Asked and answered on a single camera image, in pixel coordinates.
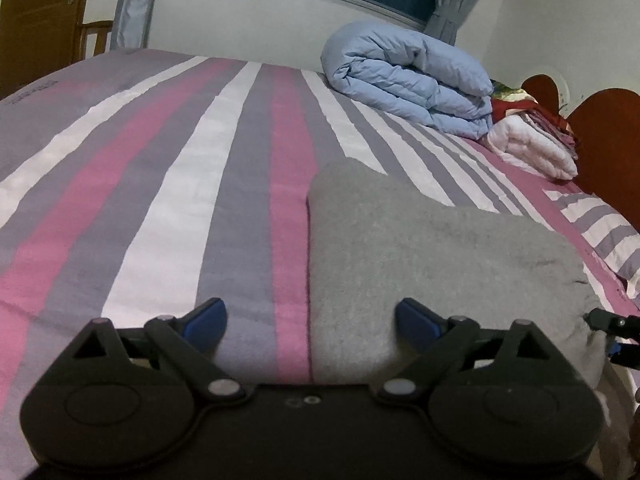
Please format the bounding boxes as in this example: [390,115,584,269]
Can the grey fleece pants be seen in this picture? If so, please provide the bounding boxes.
[308,159,606,386]

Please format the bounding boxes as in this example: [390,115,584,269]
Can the striped pillow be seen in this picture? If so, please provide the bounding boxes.
[546,190,639,306]

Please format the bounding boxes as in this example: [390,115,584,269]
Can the striped pink grey bedsheet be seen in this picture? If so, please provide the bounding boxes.
[1,50,638,479]

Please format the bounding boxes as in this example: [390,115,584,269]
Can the red wooden headboard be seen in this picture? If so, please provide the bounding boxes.
[520,72,640,233]

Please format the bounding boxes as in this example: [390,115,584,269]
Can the folded white pink blanket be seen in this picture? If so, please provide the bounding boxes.
[480,80,578,181]

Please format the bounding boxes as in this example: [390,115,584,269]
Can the folded light blue duvet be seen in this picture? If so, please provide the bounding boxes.
[320,21,494,140]

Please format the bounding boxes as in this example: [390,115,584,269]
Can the grey curtain left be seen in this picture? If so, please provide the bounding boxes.
[110,0,155,50]

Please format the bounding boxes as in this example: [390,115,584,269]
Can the wooden chair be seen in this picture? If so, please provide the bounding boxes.
[77,19,115,61]

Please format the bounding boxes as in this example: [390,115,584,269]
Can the brown wooden door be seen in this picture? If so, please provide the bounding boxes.
[1,0,86,98]

